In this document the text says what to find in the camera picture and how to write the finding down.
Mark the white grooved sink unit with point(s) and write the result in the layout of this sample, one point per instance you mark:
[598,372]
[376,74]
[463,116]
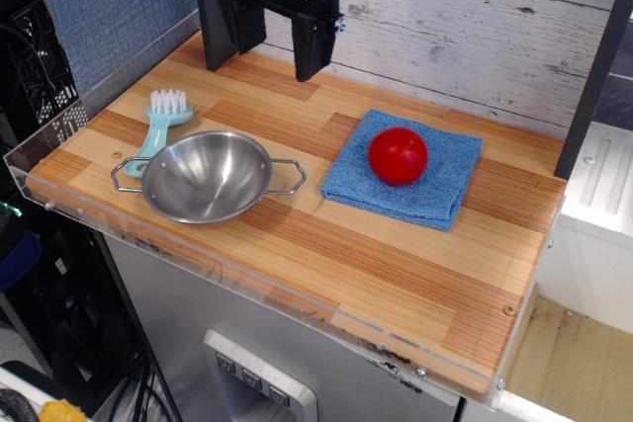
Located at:
[586,264]

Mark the steel bowl with handles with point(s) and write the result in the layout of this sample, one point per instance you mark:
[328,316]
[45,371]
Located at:
[208,177]

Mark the steel toy appliance cabinet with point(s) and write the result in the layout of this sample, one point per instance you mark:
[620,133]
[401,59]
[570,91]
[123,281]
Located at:
[175,308]

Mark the black plastic crate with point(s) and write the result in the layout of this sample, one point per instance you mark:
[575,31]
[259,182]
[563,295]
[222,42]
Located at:
[36,80]

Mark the clear acrylic table guard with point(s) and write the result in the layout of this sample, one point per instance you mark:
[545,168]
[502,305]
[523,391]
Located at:
[427,306]

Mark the dark vertical post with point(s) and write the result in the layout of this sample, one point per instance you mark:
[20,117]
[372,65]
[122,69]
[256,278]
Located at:
[611,38]
[218,47]

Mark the yellow object at corner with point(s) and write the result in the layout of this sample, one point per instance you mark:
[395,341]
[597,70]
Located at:
[61,411]

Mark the light blue scrub brush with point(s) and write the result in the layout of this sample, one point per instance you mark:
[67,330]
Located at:
[167,108]

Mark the dark right vertical post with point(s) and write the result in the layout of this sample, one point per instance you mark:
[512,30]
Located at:
[611,38]

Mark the dark left vertical post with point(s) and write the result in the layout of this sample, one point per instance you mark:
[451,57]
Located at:
[218,47]

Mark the red ball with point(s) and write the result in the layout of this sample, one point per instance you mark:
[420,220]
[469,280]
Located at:
[398,156]

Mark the blue folded cloth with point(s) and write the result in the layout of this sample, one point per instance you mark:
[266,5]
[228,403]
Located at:
[433,200]

